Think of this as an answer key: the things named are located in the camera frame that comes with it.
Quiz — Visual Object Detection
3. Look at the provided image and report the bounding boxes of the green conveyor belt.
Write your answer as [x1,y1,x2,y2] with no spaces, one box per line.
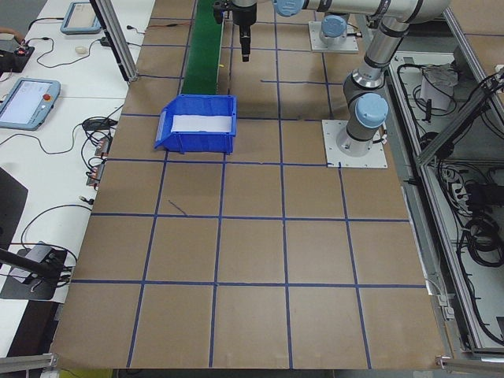
[183,0,226,96]

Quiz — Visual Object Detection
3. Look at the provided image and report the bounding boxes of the blue plastic bin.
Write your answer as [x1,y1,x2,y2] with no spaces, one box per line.
[153,94,239,154]

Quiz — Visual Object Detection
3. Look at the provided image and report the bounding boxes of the blue-grey teach pendant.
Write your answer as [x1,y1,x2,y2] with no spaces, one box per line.
[59,2,103,36]

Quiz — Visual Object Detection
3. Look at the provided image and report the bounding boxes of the black power brick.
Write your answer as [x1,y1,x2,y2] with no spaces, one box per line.
[81,117,119,132]

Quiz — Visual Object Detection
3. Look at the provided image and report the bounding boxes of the small orange circuit board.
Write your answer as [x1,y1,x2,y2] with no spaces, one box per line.
[95,135,113,158]
[85,161,106,189]

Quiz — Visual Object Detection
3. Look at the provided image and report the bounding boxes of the white crumpled bag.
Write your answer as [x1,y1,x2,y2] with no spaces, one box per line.
[420,64,460,112]

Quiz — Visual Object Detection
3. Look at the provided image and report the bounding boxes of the teach pendant with red button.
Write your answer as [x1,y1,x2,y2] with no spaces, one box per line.
[0,77,62,132]

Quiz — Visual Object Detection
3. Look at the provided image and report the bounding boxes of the black box with red light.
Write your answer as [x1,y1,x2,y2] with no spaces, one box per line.
[0,38,35,74]

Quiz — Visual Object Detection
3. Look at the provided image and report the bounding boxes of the white power strip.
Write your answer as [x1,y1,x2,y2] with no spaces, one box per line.
[440,167,473,208]

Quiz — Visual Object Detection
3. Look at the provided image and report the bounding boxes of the black power adapter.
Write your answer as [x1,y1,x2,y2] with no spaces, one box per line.
[466,183,493,206]

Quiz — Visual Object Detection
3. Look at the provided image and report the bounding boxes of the black flat panel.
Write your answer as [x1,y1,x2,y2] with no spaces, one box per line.
[0,167,29,257]

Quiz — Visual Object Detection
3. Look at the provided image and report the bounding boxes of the small grey device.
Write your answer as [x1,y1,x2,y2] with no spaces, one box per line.
[29,243,53,261]

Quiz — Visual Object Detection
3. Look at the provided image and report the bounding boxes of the black stand pole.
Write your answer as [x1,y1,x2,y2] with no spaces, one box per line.
[0,246,54,279]

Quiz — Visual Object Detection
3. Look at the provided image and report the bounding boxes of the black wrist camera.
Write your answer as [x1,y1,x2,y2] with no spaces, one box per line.
[212,0,232,25]

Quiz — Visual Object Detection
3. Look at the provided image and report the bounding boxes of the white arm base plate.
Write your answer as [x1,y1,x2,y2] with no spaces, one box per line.
[308,21,360,54]
[321,120,389,169]

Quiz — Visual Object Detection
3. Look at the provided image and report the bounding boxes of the aluminium frame post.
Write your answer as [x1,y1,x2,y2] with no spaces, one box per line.
[90,0,139,82]

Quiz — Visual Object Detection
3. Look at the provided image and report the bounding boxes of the V-shaped metal frame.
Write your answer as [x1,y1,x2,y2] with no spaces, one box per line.
[387,0,504,355]

